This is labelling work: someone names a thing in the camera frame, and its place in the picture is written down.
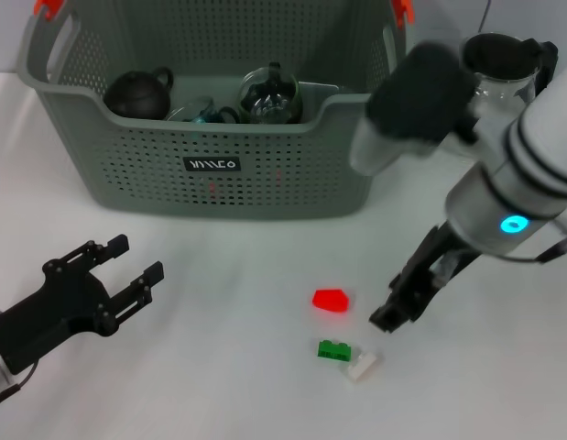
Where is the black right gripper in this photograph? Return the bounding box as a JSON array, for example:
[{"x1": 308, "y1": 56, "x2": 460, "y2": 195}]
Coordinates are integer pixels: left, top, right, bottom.
[{"x1": 368, "y1": 223, "x2": 477, "y2": 335}]

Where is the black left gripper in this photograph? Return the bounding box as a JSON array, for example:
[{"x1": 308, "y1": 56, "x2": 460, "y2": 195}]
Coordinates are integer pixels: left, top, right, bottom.
[{"x1": 0, "y1": 233, "x2": 166, "y2": 375}]

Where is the red slope brick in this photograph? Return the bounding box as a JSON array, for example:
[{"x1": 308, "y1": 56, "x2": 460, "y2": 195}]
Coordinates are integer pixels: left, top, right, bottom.
[{"x1": 311, "y1": 288, "x2": 351, "y2": 314}]

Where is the dark green plastic brick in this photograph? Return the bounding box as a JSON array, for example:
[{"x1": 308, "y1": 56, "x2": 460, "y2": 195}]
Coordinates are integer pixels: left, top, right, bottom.
[{"x1": 316, "y1": 338, "x2": 353, "y2": 364}]

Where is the glass teacup black sleeve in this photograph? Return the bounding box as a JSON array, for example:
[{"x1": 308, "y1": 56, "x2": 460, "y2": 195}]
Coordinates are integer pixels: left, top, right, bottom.
[
  {"x1": 209, "y1": 105, "x2": 241, "y2": 124},
  {"x1": 236, "y1": 61, "x2": 305, "y2": 125},
  {"x1": 166, "y1": 94, "x2": 215, "y2": 123}
]

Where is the grey perforated storage bin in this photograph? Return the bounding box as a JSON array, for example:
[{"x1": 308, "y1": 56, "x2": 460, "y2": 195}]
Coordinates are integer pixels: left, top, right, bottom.
[{"x1": 16, "y1": 0, "x2": 417, "y2": 221}]

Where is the white plastic brick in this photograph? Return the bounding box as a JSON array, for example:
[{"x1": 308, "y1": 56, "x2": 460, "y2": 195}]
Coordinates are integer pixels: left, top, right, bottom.
[{"x1": 344, "y1": 351, "x2": 385, "y2": 382}]

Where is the dark clay teapot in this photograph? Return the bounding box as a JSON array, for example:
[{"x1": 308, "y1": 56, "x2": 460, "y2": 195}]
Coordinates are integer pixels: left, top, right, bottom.
[{"x1": 103, "y1": 66, "x2": 175, "y2": 121}]

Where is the glass pitcher black lid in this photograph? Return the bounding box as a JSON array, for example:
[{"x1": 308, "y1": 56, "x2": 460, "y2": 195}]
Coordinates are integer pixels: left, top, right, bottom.
[{"x1": 461, "y1": 32, "x2": 560, "y2": 109}]

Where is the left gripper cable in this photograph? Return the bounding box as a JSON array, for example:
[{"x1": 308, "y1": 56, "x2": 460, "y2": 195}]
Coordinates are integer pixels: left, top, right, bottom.
[{"x1": 0, "y1": 359, "x2": 39, "y2": 409}]

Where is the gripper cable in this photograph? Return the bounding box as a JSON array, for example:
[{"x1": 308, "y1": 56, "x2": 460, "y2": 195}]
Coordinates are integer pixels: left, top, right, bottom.
[
  {"x1": 0, "y1": 359, "x2": 39, "y2": 409},
  {"x1": 502, "y1": 236, "x2": 567, "y2": 265}
]

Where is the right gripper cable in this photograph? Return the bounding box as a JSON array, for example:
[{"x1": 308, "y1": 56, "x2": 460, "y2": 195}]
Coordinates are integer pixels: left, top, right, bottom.
[{"x1": 502, "y1": 236, "x2": 567, "y2": 265}]

